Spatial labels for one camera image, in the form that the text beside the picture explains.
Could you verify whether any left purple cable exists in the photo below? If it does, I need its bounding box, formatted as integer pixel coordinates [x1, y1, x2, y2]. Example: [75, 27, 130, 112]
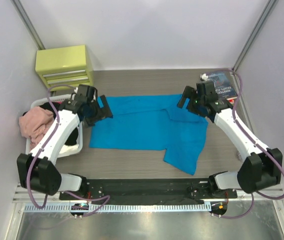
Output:
[26, 84, 112, 225]

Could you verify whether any blue t shirt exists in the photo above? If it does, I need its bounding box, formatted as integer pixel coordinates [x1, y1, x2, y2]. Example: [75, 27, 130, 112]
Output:
[89, 94, 208, 175]

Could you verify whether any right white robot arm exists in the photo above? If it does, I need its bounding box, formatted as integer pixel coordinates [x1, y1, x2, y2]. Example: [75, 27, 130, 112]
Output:
[177, 80, 283, 194]

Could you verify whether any slotted cable duct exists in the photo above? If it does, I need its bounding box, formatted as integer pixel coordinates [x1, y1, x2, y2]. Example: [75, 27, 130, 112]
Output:
[23, 202, 212, 213]

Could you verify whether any white garment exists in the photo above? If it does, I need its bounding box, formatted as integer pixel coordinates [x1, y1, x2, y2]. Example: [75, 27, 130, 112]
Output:
[59, 144, 79, 154]

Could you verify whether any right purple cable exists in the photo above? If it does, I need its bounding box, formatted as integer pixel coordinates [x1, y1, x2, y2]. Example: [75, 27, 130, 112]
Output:
[201, 68, 284, 220]

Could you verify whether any blue paperback book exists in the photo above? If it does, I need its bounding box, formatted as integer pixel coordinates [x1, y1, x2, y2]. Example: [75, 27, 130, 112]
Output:
[207, 71, 238, 99]

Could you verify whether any white laundry basket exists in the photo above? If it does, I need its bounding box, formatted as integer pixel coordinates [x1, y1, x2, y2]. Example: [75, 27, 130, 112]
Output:
[30, 94, 83, 158]

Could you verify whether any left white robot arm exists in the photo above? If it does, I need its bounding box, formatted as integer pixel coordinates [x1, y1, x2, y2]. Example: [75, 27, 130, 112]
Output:
[16, 84, 113, 196]

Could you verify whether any aluminium frame rail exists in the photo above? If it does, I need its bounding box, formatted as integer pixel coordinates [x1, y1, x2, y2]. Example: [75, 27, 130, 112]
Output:
[12, 184, 63, 204]

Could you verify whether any purple cable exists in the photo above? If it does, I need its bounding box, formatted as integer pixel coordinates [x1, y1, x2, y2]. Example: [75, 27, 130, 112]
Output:
[201, 68, 284, 220]
[26, 84, 112, 225]

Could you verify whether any pink garment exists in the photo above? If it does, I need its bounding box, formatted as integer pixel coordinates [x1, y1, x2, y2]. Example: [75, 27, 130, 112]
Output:
[19, 106, 54, 150]

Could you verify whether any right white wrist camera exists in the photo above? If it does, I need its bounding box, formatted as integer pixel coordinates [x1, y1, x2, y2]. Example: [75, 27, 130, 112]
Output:
[200, 73, 210, 82]

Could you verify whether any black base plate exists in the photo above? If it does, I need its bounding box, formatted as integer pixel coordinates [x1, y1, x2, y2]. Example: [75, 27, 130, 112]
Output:
[58, 177, 238, 201]

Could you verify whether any yellow green drawer cabinet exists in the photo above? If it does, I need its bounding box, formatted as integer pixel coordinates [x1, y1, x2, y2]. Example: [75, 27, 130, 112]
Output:
[35, 45, 94, 91]

